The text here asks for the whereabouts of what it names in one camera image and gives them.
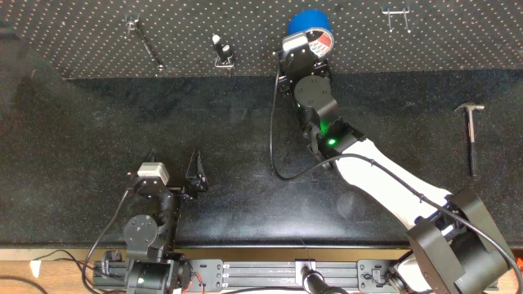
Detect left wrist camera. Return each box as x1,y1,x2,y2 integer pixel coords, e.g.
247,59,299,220
136,162,171,185

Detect hammer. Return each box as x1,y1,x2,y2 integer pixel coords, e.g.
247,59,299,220
454,101,485,179

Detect roll of blue tape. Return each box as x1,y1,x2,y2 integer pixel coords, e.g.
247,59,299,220
286,9,336,59

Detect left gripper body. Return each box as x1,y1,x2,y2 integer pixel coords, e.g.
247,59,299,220
165,184,198,202

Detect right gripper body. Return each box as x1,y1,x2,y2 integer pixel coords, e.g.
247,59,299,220
279,42,331,85

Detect pliers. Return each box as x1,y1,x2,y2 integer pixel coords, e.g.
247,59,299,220
211,33,235,78

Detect wrench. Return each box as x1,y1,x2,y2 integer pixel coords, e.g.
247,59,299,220
126,18,166,74

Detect black pegboard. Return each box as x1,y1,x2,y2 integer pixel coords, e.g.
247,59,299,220
0,0,523,80

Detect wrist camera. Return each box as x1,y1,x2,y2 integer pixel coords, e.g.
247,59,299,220
280,31,310,52
136,162,171,185

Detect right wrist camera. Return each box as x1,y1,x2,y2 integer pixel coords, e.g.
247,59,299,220
280,31,310,52

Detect mounting rail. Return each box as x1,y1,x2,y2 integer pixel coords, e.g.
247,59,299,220
92,251,409,294

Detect thin black cable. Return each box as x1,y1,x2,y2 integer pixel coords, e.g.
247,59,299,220
0,272,50,294

